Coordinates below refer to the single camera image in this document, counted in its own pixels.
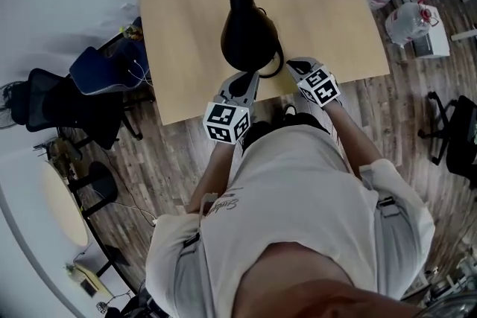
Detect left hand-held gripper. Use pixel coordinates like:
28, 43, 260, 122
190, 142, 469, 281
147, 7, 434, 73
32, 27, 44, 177
203, 70, 261, 145

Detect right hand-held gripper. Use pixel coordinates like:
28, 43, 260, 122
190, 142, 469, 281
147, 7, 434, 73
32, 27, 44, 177
285, 56, 342, 108

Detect black desk lamp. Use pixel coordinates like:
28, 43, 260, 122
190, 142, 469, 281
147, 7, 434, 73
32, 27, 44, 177
220, 0, 285, 78

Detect person's left forearm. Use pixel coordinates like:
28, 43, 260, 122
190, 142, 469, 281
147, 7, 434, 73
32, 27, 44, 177
186, 141, 238, 215

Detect person's right forearm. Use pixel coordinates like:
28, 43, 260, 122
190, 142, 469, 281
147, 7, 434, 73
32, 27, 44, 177
326, 100, 385, 179

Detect light wooden desk white legs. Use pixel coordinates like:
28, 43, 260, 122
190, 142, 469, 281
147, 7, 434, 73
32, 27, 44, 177
136, 0, 391, 127

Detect person's black trousers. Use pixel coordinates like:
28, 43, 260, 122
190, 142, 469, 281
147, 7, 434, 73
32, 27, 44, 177
241, 111, 331, 157

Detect person's white t-shirt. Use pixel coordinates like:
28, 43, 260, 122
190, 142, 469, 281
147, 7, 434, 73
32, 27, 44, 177
145, 124, 436, 318

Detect small white floor appliance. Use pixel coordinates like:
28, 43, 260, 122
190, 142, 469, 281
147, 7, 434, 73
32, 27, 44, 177
413, 5, 451, 59

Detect small clear drink bottle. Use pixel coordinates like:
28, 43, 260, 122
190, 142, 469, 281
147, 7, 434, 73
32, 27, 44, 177
119, 24, 143, 41

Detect blue padded chair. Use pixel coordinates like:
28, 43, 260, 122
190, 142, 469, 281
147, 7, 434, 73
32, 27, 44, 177
69, 16, 154, 96

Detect black round stool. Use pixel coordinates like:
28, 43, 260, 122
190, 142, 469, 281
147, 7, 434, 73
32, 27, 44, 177
69, 162, 119, 217

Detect black swivel office chair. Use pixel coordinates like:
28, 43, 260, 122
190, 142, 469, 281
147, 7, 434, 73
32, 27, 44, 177
417, 91, 477, 191

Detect black mesh office chair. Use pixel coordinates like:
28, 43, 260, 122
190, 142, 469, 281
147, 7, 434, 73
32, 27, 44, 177
10, 68, 145, 152

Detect round wooden table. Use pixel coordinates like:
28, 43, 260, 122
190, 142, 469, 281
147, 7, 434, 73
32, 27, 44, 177
39, 159, 90, 247

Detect person's chin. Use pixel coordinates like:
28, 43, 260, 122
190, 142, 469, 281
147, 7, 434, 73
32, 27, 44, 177
234, 241, 422, 318

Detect beige desktop device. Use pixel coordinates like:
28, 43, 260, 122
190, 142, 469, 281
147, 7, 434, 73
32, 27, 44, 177
65, 260, 113, 299

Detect black standing fan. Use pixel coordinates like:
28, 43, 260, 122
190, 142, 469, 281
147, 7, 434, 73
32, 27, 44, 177
0, 81, 23, 130

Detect white charging cable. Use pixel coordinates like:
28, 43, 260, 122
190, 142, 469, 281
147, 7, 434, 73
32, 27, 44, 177
126, 57, 154, 86

